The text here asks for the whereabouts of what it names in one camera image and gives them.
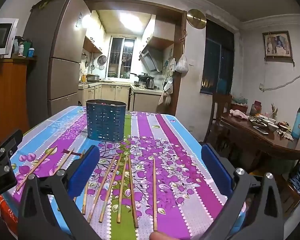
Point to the green container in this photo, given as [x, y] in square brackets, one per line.
[26, 48]

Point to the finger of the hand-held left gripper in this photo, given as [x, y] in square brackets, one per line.
[5, 147]

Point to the steel kettle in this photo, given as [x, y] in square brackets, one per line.
[150, 83]

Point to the hanging bags by doorway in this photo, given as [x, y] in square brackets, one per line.
[166, 92]

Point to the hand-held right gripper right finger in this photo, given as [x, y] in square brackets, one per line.
[216, 167]

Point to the person's right hand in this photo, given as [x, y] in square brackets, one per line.
[162, 236]

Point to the beige kitchen base cabinets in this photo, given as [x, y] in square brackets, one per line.
[115, 95]

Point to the steel range hood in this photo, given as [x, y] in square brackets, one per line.
[151, 60]

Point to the orange liquid bottle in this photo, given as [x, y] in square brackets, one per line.
[83, 78]

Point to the dark wooden chair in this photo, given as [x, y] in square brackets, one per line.
[217, 110]

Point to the round gold wall plate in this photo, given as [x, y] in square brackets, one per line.
[196, 18]

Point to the dark room window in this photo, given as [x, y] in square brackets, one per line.
[217, 60]

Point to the red lidded glass jar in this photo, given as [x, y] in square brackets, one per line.
[256, 108]

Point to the white microwave oven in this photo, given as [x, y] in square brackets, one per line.
[1, 37]

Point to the brown refrigerator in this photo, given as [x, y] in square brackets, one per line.
[62, 42]

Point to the steel pot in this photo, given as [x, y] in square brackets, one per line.
[93, 78]

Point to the orange wooden cabinet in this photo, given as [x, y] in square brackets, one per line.
[10, 100]

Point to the blue thermos bottle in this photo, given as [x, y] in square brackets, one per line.
[299, 123]

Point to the wooden chopstick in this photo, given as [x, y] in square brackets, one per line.
[82, 153]
[102, 187]
[85, 200]
[65, 161]
[132, 192]
[122, 190]
[36, 168]
[110, 190]

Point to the orange printed bag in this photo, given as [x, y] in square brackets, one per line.
[6, 215]

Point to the hanging white plastic bag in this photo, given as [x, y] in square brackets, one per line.
[182, 65]

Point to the beige upper kitchen cabinets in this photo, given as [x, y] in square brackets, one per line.
[95, 32]

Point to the blue perforated utensil holder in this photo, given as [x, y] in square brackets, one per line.
[105, 122]

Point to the dark wooden dining table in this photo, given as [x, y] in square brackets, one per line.
[262, 142]

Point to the white bowl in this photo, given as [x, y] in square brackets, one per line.
[273, 127]
[265, 117]

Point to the black wok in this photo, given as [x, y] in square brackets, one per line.
[143, 76]

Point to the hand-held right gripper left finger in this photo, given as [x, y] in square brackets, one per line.
[86, 170]

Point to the framed elephant picture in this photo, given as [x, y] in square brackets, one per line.
[277, 45]

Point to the refrigerator sticker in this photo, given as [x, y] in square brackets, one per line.
[79, 20]

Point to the plate of green vegetables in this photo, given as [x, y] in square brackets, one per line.
[258, 122]

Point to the kitchen ceiling light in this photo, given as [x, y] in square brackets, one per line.
[130, 20]

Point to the small white bottle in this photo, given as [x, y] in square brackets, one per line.
[20, 50]

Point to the striped floral tablecloth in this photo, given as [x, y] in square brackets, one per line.
[172, 185]

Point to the red basket with bag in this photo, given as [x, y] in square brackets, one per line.
[239, 103]

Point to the pink cloth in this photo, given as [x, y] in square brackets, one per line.
[238, 114]

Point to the barred kitchen window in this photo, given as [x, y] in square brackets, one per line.
[121, 57]

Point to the hanging round strainer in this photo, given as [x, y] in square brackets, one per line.
[102, 59]

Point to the cup of chopsticks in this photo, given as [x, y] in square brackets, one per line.
[274, 111]

